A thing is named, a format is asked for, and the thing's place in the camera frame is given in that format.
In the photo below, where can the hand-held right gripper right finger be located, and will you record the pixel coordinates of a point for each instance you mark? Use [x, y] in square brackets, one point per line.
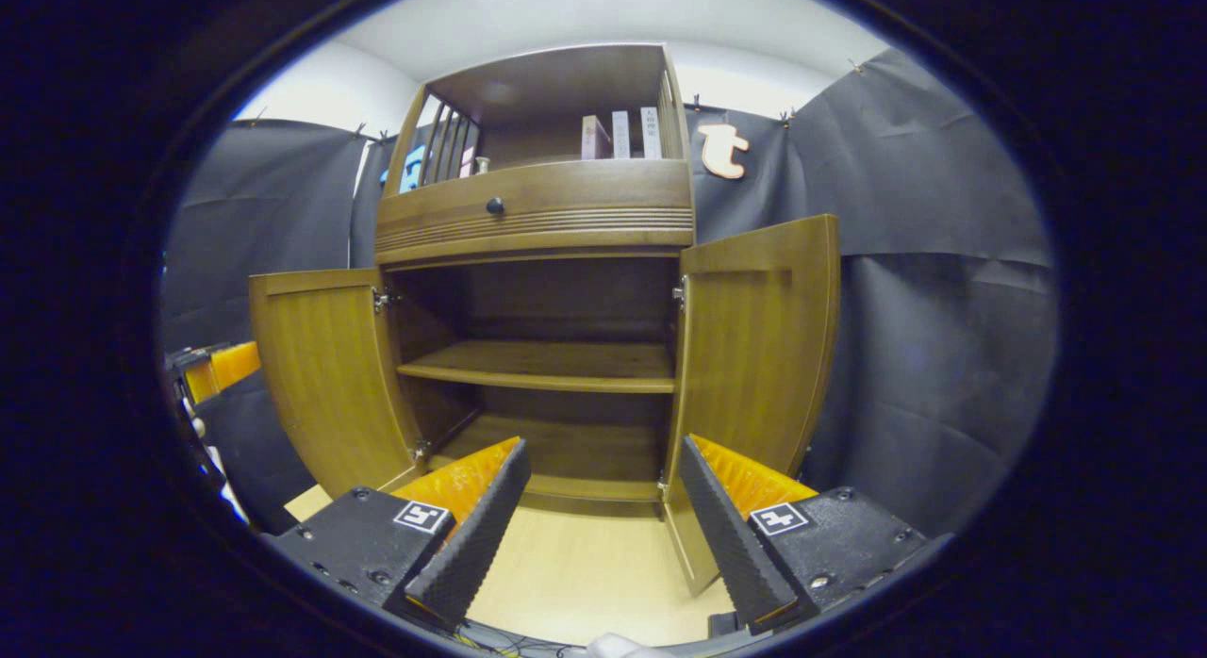
[731, 545]

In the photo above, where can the wooden inner cabinet shelf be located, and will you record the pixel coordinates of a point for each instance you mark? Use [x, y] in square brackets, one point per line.
[547, 361]

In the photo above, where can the light grey book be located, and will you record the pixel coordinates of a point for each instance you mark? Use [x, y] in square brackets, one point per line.
[620, 136]

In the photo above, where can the black backdrop cloth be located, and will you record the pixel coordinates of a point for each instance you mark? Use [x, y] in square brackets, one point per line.
[943, 309]

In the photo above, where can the wooden cabinet drawer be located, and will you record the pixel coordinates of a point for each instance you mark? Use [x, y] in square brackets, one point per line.
[566, 201]

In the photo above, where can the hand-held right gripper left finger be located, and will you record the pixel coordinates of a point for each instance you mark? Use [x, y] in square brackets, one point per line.
[471, 545]

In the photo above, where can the white book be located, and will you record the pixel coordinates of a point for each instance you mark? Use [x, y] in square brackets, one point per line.
[652, 134]

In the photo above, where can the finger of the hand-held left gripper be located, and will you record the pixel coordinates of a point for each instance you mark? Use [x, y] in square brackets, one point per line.
[200, 383]
[236, 364]

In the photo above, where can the wooden double-door shoe cabinet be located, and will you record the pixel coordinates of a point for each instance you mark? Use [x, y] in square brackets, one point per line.
[566, 451]

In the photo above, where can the wooden cabinet door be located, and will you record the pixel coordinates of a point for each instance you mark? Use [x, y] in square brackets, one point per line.
[754, 356]
[321, 375]

